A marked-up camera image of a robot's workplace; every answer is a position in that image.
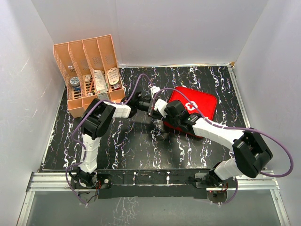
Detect white medicine box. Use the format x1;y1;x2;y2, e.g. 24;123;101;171
94;70;108;93

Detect purple cable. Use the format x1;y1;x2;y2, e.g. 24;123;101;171
151;88;294;207
65;73;156;208

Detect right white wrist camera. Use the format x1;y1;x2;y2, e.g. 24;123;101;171
154;99;168;118

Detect oval blister card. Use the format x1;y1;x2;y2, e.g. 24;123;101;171
107;67;119;85

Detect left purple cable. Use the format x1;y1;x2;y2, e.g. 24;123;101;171
65;73;156;208

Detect small medicine boxes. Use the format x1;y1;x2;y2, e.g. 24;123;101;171
84;74;95;97

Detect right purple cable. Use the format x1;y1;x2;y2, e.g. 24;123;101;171
151;88;294;207

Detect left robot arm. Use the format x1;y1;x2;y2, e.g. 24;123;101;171
66;91;167;188

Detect red black medicine case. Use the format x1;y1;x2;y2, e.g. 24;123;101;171
166;86;217;137

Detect round blue tin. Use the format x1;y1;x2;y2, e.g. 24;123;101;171
70;77;81;91

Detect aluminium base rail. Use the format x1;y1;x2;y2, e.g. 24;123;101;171
17;170;290;226

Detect orange plastic file organizer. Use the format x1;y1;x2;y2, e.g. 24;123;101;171
53;34;125;118

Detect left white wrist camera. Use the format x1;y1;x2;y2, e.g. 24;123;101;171
150;86;160;98

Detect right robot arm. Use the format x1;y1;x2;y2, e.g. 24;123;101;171
164;100;273;187

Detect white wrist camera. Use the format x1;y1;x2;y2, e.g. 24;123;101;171
154;99;168;118
150;86;160;98

